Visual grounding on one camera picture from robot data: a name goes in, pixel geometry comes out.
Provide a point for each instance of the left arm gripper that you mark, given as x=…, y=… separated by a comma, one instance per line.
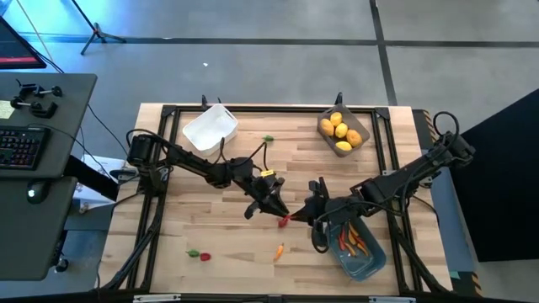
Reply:
x=263, y=187

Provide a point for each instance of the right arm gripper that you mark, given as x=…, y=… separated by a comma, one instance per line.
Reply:
x=324, y=208

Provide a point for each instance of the red chili pepper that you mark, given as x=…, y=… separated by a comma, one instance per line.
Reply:
x=359, y=241
x=342, y=242

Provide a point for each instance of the blue translucent plastic basket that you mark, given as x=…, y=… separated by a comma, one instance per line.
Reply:
x=366, y=265

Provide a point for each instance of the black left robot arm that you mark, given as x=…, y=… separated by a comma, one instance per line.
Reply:
x=189, y=157

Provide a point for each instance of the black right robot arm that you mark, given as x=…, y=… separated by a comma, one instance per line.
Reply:
x=404, y=177

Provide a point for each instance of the orange chili pair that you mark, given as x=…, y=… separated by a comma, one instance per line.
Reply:
x=278, y=251

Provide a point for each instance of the green pepper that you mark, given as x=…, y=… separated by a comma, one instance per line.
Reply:
x=268, y=137
x=193, y=253

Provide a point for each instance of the white plastic basket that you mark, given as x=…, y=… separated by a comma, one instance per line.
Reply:
x=210, y=128

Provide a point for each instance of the grey translucent plastic basket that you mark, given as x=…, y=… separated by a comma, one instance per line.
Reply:
x=358, y=122

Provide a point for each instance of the white box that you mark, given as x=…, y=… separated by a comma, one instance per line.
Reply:
x=90, y=195

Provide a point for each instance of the black desk support bar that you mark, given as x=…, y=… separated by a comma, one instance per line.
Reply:
x=90, y=179

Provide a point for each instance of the black floor mat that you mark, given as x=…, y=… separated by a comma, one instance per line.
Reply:
x=501, y=189

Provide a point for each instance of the black desk caster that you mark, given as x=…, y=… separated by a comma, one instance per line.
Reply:
x=62, y=264

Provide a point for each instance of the black computer mouse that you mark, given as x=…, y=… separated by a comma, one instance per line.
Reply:
x=37, y=192

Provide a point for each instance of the black tripod stand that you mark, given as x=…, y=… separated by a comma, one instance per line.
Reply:
x=97, y=33

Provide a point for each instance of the black screw clamp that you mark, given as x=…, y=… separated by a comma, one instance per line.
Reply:
x=42, y=110
x=29, y=89

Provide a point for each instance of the dark grey desk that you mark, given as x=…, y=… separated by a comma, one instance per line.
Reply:
x=25, y=235

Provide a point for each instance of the black backlit keyboard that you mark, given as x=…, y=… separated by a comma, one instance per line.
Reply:
x=21, y=147

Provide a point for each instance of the pale sticky note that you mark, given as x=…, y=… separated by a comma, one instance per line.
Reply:
x=5, y=109

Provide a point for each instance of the black computer monitor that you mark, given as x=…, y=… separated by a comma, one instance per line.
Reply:
x=14, y=46

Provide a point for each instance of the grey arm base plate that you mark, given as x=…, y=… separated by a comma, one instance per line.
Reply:
x=388, y=173

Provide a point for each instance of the black aluminium table frame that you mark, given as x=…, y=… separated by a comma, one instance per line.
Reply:
x=295, y=109

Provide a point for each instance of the silver table bracket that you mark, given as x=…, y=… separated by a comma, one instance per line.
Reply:
x=391, y=299
x=156, y=298

